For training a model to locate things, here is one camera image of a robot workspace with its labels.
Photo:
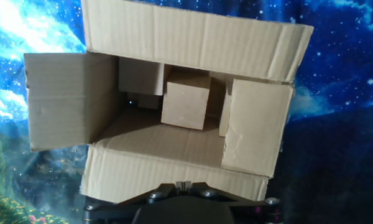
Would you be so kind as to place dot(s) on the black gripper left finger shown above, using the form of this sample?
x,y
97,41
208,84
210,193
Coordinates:
x,y
124,208

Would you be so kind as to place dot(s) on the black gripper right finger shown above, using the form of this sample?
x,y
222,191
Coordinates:
x,y
255,211

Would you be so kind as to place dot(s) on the small brown cardboard box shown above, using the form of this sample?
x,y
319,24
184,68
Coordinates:
x,y
185,102
140,76

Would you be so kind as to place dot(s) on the dark forest print cloth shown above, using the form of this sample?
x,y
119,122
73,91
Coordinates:
x,y
329,171

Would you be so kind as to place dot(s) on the blue galaxy print cloth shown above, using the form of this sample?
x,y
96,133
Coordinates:
x,y
329,46

